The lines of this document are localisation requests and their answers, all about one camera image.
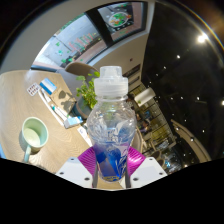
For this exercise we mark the clear bottle with blue label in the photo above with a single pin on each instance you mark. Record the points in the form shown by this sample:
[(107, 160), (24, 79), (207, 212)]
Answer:
[(111, 133)]

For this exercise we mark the pale green mug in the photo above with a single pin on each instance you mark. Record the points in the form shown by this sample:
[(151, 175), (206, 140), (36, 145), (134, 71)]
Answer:
[(35, 133)]

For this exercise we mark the green potted plant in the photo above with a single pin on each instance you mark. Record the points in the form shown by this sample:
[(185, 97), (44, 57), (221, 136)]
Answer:
[(87, 95)]

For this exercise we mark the small light blue pack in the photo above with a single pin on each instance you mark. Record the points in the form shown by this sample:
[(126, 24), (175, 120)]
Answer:
[(72, 122)]

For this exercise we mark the pill blister pack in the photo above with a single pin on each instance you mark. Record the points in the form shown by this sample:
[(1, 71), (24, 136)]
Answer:
[(33, 89)]

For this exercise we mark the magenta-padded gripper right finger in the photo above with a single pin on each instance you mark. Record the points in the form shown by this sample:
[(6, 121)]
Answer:
[(145, 168)]

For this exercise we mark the framed food poster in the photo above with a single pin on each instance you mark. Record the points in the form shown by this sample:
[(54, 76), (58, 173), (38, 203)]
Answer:
[(121, 18)]

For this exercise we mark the group of ceiling lights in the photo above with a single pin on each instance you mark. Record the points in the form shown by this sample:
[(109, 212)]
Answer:
[(201, 38)]

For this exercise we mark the blue and white box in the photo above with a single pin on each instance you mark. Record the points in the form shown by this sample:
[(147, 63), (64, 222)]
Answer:
[(48, 86)]

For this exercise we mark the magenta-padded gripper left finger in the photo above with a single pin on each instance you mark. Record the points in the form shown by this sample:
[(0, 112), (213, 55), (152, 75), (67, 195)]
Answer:
[(79, 167)]

